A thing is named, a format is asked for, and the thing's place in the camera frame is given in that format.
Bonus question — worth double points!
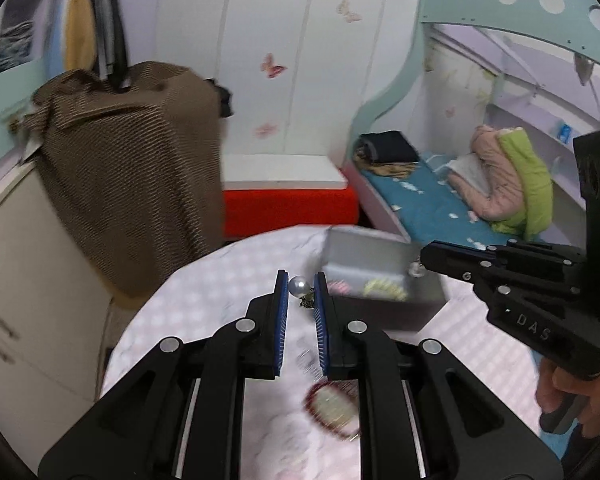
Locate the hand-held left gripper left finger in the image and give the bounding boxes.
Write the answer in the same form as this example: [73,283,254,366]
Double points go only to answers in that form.
[37,269,291,480]

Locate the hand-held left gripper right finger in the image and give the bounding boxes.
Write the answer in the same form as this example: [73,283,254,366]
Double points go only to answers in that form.
[312,271,566,480]

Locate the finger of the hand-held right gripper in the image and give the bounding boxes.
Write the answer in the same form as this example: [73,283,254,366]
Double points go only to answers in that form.
[420,241,503,266]
[422,261,497,288]

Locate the pearl earring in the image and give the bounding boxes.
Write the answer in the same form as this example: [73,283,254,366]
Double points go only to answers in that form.
[288,276,315,310]

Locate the grey jewelry box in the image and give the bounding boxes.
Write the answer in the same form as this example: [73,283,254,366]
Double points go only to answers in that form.
[318,226,452,333]

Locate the blue patterned bed sheet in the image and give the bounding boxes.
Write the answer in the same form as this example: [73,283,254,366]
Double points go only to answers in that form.
[360,151,548,251]

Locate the green padded jacket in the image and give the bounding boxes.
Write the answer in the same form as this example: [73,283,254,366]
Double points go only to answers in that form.
[491,129,554,242]

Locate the red bench cushion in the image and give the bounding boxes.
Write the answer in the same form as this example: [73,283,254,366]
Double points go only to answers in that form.
[222,186,359,239]

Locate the dark folded clothes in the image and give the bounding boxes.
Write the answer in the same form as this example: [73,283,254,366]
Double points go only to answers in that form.
[354,130,422,179]

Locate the brown striped cloth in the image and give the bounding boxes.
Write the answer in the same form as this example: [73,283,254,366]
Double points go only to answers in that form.
[30,60,227,302]

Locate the white cabinet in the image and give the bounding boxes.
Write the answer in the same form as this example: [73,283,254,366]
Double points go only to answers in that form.
[0,159,123,406]

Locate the black folders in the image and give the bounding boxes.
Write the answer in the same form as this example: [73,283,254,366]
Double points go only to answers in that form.
[89,0,132,92]

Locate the yellow and blue board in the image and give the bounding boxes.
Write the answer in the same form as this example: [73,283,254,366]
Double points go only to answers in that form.
[44,0,98,77]

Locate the red beaded bracelet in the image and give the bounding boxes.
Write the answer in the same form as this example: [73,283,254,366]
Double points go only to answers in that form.
[304,381,362,442]

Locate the teal bed frame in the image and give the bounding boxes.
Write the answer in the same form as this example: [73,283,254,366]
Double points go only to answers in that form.
[349,0,600,171]

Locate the wall poster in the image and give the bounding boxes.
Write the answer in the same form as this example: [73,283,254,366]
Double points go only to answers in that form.
[0,0,48,82]

